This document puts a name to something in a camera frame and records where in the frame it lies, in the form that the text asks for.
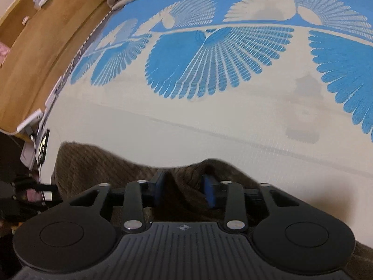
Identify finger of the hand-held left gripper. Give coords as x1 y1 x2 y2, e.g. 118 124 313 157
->
12 181 61 204

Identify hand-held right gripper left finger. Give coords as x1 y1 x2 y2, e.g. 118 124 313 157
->
62 170 168 234

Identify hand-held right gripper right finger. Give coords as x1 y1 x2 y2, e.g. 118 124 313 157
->
202 174 304 234

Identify dark brown corduroy pants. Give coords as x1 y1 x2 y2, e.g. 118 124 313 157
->
51 141 373 280

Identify black phone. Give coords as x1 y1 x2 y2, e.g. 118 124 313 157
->
37 129 51 165

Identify white flat box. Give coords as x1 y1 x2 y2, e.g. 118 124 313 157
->
17 109 45 135

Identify blue white patterned bed mat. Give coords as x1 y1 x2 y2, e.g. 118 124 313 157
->
44 0 373 199

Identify wooden bed frame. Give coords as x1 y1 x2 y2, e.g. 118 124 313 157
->
0 0 114 137

